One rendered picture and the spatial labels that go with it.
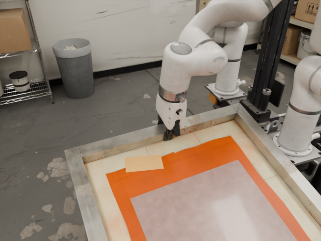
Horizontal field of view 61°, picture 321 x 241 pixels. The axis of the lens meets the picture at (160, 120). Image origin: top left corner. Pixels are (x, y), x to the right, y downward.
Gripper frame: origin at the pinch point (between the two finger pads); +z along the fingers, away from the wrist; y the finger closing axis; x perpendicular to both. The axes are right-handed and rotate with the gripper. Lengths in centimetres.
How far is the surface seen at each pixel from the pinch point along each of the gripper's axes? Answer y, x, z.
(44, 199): 75, 52, 150
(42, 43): 284, 20, 143
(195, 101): 153, -137, 172
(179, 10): 290, -177, 124
